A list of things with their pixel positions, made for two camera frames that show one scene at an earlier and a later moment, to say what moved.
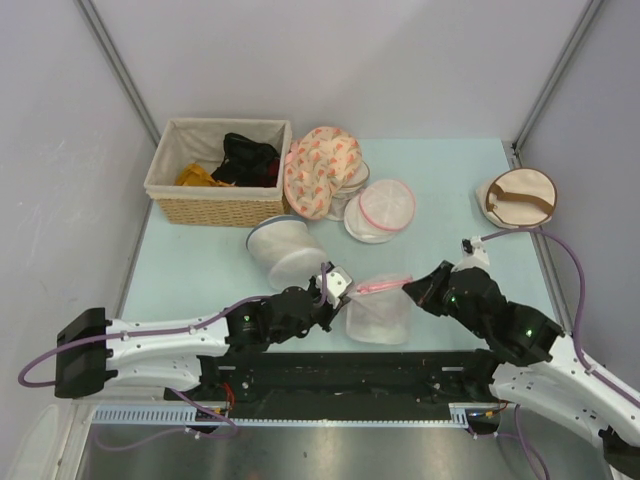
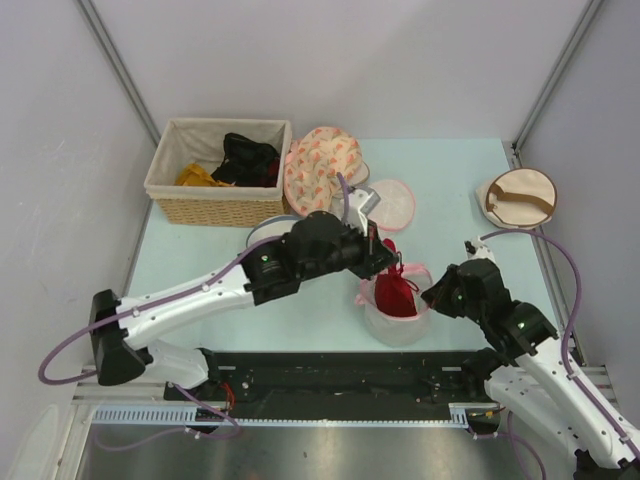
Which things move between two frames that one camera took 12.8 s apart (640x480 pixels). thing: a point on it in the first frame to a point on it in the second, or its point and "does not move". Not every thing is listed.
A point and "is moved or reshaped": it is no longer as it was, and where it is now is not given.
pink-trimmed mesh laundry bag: x=379 y=310 is moved or reshaped
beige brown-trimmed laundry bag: x=519 y=197 does not move
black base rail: x=345 y=377 does not move
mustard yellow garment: x=196 y=175 does not move
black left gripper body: x=319 y=312 to x=352 y=251
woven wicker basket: x=198 y=141 does not move
